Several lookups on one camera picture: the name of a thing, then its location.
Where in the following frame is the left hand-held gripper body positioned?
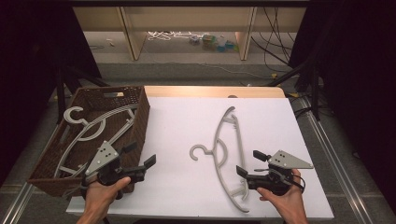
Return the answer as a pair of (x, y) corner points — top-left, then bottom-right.
(81, 140), (148, 188)

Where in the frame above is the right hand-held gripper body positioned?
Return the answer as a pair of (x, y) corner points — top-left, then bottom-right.
(247, 149), (314, 196)

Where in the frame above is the brown wicker basket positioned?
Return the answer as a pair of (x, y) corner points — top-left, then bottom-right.
(26, 85), (151, 198)

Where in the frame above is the person's left hand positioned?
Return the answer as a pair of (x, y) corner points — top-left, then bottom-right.
(82, 176), (132, 216)

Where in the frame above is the person's right hand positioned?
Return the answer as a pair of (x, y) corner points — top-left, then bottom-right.
(256, 168), (307, 218)

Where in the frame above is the white table mat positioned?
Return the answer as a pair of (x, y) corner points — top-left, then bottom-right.
(65, 96), (334, 220)

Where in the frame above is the black metal stand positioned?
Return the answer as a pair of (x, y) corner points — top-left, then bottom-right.
(267, 58), (322, 121)
(55, 65), (110, 124)

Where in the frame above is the dark curtain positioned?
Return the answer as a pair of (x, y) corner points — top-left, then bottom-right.
(0, 0), (103, 188)
(289, 0), (396, 214)

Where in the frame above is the colourful toy pile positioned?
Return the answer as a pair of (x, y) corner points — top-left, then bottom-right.
(189, 33), (239, 53)

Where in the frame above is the beige wooden shelf unit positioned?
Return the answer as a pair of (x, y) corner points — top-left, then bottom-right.
(73, 6), (307, 62)

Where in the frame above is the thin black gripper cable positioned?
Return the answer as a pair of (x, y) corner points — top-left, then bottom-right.
(62, 183), (89, 200)

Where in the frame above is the metal floor rail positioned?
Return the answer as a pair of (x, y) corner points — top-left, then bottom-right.
(298, 95), (372, 224)
(0, 182), (35, 224)

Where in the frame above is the white coiled cord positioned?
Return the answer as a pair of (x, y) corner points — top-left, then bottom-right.
(147, 30), (194, 42)

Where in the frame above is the bundle of black cables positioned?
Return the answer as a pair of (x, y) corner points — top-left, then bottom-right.
(250, 6), (297, 73)

